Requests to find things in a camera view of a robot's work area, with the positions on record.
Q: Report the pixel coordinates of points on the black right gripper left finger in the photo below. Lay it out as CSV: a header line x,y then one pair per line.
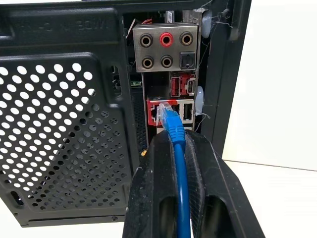
x,y
151,188

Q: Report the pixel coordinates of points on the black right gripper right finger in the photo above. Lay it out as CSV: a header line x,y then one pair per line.
x,y
218,188

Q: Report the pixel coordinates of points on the red ethernet port block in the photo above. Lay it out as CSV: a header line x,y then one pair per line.
x,y
171,111

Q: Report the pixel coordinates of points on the red USB port block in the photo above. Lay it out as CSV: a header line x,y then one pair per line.
x,y
180,86

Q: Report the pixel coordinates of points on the black computer tower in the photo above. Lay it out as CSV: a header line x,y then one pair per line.
x,y
64,111

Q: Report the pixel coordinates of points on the white glue blob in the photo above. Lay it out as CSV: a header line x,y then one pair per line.
x,y
199,99
206,24

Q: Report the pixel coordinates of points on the grey audio jack panel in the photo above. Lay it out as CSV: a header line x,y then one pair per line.
x,y
166,47

